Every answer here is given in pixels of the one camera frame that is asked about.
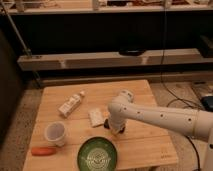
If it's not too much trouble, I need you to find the grey metal shelf rack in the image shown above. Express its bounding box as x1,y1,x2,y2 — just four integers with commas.
0,0,213,85

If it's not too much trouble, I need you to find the white plastic bottle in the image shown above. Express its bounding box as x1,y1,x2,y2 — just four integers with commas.
58,91,85,118

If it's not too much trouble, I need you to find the blue box on floor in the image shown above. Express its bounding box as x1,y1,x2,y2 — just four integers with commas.
201,95,213,112

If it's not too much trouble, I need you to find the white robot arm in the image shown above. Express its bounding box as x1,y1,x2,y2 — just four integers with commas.
108,90,213,171

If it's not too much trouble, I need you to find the wooden table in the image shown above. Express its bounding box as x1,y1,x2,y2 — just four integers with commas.
23,80,178,171

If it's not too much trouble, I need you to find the black eraser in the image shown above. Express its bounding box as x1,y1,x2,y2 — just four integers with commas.
104,119,125,134

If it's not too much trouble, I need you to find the black object on shelf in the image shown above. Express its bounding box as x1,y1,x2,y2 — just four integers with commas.
118,46,145,56

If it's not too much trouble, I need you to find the green patterned plate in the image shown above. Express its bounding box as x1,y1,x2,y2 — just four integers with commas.
77,137,118,171

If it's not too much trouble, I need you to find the clear plastic cup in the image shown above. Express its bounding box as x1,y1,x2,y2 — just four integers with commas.
44,122,66,147

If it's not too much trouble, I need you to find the orange carrot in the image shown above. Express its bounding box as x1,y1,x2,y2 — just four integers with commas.
31,147,56,156

